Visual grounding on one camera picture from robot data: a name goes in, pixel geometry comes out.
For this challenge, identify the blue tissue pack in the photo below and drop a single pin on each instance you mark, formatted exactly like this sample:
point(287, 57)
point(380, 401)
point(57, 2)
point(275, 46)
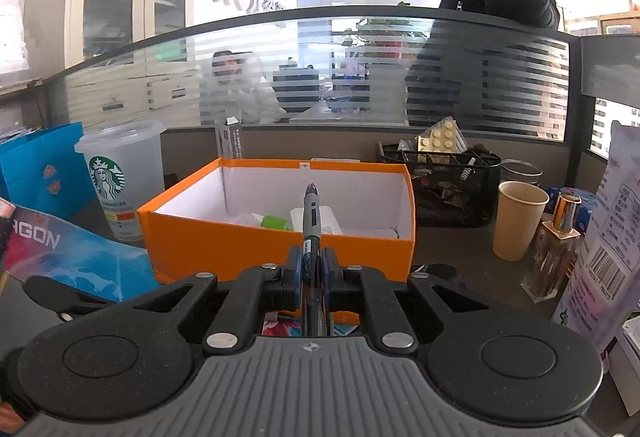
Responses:
point(587, 204)

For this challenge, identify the blue printed flat box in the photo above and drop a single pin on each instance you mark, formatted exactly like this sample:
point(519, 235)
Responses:
point(90, 257)

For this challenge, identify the clear glass jar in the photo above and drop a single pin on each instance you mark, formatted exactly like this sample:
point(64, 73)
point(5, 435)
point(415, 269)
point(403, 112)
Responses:
point(520, 172)

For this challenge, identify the small grey carton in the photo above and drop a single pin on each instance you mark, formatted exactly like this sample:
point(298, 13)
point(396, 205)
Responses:
point(230, 142)

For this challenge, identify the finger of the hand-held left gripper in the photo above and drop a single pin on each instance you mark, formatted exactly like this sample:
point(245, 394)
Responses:
point(60, 294)

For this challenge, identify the blue paper bag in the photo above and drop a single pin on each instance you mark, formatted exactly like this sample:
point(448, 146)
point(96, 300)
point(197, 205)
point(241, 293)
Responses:
point(35, 157)

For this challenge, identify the striped glass desk partition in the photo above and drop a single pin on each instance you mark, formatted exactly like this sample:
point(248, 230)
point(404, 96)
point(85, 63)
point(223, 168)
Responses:
point(150, 82)

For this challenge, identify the orange cardboard box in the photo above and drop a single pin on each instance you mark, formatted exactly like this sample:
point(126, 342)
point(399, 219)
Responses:
point(200, 247)

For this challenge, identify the gold perfume bottle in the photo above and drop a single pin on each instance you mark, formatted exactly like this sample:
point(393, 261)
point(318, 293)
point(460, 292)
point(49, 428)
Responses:
point(552, 252)

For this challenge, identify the white printed pouch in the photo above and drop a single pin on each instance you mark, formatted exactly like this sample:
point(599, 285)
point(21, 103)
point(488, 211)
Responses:
point(610, 227)

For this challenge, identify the wooden window frame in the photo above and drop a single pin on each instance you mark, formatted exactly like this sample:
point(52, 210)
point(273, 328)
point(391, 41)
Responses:
point(620, 19)

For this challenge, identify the clear plastic cup green logo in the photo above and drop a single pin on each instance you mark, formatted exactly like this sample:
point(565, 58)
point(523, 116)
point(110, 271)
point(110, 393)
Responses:
point(125, 152)

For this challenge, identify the pill blister pack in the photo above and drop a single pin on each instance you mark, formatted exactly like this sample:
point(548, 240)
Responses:
point(442, 137)

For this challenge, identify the white plastic box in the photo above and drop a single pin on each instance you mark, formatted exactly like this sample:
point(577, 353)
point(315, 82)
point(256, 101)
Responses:
point(627, 367)

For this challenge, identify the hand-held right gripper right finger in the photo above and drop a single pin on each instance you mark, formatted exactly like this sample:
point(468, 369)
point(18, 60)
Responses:
point(326, 267)

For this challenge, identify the brown paper cup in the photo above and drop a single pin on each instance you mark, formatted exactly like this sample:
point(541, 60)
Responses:
point(517, 222)

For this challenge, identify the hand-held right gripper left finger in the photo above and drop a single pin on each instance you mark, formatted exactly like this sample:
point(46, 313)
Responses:
point(299, 267)

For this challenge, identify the grey ballpoint pen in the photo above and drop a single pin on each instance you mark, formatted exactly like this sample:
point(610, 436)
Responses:
point(312, 217)

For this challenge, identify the grey partition panel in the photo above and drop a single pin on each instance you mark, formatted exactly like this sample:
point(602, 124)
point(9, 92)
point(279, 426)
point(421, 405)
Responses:
point(610, 67)

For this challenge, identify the green capped small bottle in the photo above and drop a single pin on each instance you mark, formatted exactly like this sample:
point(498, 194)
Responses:
point(275, 221)

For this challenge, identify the black mesh desk organizer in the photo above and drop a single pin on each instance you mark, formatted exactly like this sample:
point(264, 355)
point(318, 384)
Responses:
point(450, 202)

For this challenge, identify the white flat box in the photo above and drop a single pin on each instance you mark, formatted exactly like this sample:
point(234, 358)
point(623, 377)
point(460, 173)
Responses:
point(334, 160)

